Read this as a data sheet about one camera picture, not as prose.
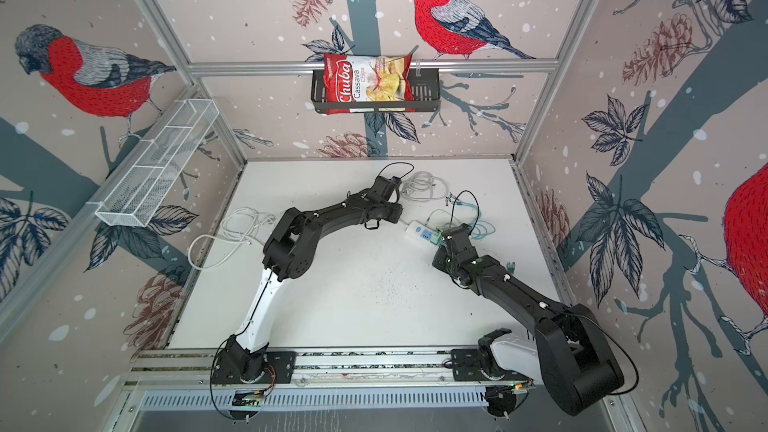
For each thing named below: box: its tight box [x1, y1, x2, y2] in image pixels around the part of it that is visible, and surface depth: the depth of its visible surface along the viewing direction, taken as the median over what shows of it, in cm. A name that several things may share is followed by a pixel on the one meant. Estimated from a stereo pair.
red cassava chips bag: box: [323, 53, 415, 115], surface depth 90 cm
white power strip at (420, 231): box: [405, 221, 436, 243], surface depth 100 cm
